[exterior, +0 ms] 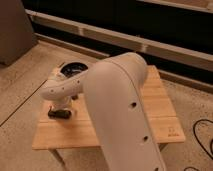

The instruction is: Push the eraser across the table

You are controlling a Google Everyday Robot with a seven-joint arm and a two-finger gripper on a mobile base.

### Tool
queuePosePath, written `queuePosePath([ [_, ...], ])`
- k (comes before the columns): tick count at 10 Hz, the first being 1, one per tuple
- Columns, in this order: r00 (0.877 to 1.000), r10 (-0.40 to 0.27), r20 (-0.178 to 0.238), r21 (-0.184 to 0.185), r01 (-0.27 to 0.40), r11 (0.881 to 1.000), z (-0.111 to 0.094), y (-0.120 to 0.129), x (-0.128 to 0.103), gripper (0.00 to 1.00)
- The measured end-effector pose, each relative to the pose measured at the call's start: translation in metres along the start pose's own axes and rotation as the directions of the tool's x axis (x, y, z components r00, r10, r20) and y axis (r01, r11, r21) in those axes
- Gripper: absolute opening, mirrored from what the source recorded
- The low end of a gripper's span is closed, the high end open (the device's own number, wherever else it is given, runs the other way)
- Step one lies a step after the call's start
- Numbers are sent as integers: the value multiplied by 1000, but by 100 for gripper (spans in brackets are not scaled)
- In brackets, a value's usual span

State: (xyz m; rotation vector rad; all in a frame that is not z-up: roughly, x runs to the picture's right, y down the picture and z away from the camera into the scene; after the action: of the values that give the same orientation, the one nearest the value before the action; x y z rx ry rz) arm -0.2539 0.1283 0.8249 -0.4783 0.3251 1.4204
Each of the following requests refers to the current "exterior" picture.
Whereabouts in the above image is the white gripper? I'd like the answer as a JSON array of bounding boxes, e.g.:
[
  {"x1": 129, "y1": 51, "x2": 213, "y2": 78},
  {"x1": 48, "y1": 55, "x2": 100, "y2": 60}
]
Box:
[{"x1": 48, "y1": 96, "x2": 71, "y2": 119}]

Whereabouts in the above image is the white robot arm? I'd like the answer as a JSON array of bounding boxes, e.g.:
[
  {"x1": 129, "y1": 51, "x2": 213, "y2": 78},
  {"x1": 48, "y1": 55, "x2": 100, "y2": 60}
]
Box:
[{"x1": 41, "y1": 52, "x2": 167, "y2": 171}]

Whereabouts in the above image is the wooden table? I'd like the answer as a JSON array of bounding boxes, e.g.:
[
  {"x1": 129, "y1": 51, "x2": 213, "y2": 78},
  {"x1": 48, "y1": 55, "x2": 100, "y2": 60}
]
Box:
[{"x1": 32, "y1": 65, "x2": 186, "y2": 166}]

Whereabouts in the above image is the black round bowl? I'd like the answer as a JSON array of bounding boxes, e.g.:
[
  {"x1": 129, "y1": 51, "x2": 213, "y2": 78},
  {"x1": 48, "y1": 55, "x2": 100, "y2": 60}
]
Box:
[{"x1": 61, "y1": 62, "x2": 88, "y2": 78}]

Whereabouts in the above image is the grey cabinet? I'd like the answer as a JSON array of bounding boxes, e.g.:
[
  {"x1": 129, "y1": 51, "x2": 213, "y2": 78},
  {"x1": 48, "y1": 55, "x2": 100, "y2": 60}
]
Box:
[{"x1": 0, "y1": 0, "x2": 38, "y2": 66}]

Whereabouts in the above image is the black cable on floor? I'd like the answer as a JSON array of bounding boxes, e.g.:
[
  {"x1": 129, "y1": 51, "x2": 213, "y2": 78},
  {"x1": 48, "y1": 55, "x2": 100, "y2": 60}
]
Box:
[{"x1": 183, "y1": 118, "x2": 213, "y2": 171}]

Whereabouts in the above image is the metal window frame rail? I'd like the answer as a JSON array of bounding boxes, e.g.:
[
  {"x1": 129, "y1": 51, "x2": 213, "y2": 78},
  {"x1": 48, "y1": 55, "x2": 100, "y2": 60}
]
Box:
[{"x1": 26, "y1": 9, "x2": 213, "y2": 72}]

